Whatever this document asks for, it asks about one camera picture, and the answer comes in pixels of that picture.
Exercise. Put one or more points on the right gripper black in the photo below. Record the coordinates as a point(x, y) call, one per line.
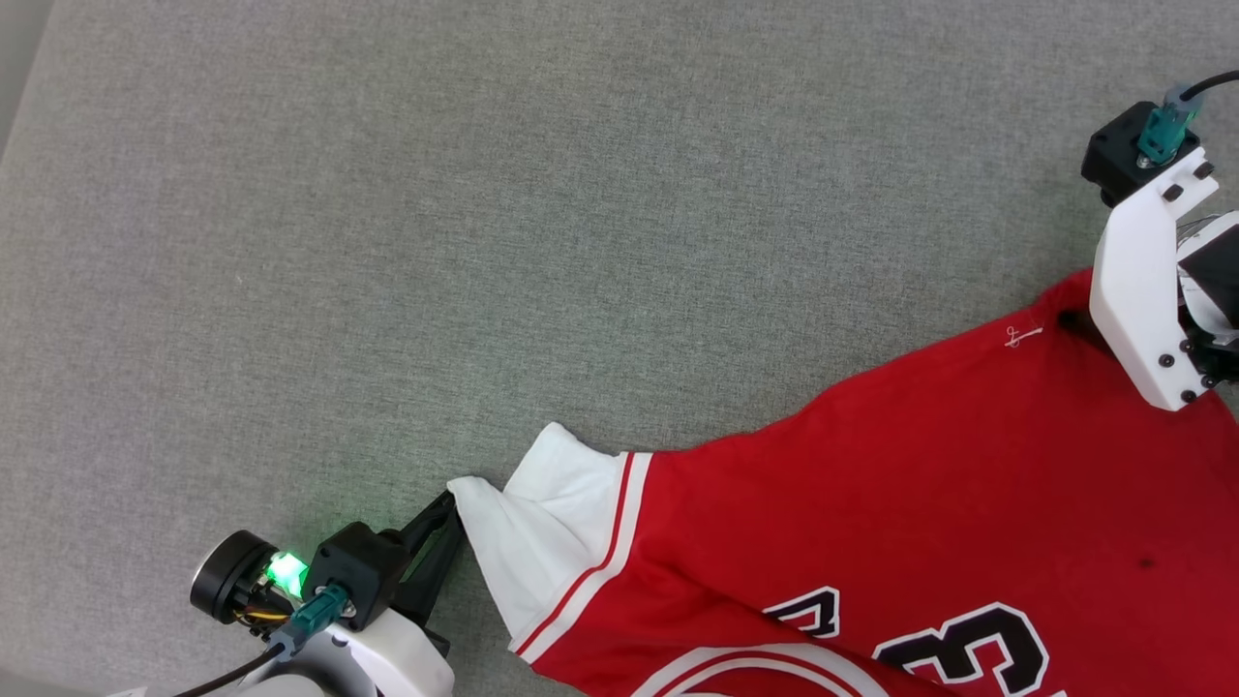
point(1212, 281)

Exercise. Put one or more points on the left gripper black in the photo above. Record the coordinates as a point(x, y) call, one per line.
point(227, 573)

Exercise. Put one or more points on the red and white jersey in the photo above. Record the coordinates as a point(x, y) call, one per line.
point(871, 503)

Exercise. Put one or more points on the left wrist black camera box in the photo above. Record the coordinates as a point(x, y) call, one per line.
point(363, 569)

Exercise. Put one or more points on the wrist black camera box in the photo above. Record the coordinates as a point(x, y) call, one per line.
point(363, 569)
point(1118, 155)

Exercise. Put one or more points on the right wrist white camera bracket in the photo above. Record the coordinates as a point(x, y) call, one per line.
point(1137, 290)

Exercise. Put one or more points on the wrist white camera bracket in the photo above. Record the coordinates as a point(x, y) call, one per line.
point(1137, 290)
point(397, 660)

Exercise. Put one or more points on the left wrist white camera bracket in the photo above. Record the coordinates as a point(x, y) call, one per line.
point(397, 660)

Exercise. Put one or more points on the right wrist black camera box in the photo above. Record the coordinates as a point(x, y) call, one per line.
point(1118, 155)

